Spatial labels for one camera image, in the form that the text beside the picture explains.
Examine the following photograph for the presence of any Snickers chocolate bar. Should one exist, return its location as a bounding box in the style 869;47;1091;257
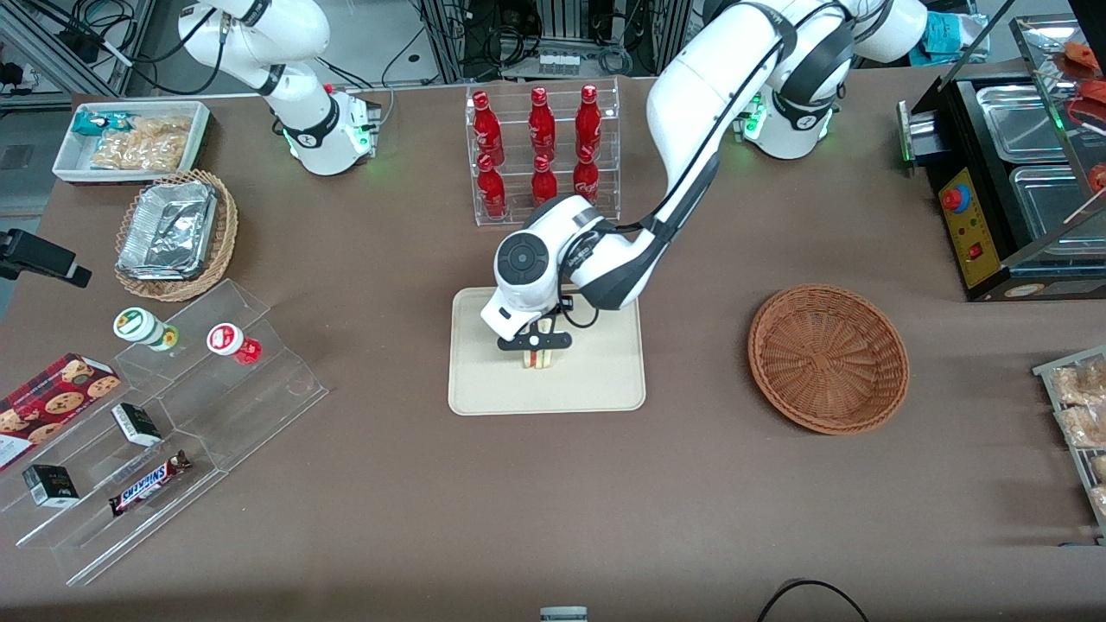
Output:
108;450;193;517

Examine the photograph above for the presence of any green lid cup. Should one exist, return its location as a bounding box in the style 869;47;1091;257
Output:
113;308;181;352

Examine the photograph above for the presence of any black camera device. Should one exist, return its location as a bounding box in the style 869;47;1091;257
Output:
0;228;92;289

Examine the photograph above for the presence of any round brown wicker basket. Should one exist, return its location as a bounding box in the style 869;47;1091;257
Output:
747;284;911;435

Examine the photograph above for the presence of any teal snack packet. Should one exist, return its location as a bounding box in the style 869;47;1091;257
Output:
71;110;132;138

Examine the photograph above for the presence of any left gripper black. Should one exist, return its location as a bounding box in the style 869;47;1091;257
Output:
497;317;574;369

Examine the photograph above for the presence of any clear acrylic bottle rack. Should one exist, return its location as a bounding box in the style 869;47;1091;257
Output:
465;76;621;228

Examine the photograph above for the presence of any red cookie box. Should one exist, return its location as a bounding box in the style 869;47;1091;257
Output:
0;352;122;473

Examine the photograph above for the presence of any tray of packaged bread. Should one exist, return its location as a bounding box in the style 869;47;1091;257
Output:
1032;346;1106;547

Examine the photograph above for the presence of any black food warmer cabinet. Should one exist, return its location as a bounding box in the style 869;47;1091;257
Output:
897;13;1106;303

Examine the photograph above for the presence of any steel food pan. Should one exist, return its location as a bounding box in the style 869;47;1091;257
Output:
975;83;1083;165
1008;162;1106;244

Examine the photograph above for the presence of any aluminium foil tray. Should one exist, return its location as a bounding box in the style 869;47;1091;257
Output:
116;180;219;282

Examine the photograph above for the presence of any beige rectangular tray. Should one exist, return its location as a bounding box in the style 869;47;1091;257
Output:
448;285;647;416

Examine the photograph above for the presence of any light wicker basket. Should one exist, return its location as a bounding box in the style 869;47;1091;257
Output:
114;168;239;303

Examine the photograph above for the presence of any black cable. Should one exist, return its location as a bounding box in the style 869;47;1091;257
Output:
756;579;870;622

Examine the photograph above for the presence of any bagged fried snack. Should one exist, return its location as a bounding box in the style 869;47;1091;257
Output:
1049;361;1106;407
1054;404;1106;449

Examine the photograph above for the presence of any clear acrylic stepped display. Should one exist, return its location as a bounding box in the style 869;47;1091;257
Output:
0;278;330;587

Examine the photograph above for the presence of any white rectangular bin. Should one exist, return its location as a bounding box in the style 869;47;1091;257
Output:
52;100;213;187

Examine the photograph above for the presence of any small black box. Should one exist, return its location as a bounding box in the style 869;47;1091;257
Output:
111;403;163;447
22;464;80;508

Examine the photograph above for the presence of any teal plastic bag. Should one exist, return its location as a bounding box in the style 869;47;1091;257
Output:
921;12;988;63

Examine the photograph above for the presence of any red lid cup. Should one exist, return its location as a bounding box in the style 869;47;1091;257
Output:
207;322;263;366

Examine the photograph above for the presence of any red cola bottle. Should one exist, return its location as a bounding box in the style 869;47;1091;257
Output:
528;86;556;162
477;154;509;219
572;145;601;206
531;155;560;206
472;91;505;165
575;84;602;161

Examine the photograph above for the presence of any clear bag of crackers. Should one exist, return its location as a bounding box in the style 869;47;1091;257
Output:
128;116;193;141
90;131;189;172

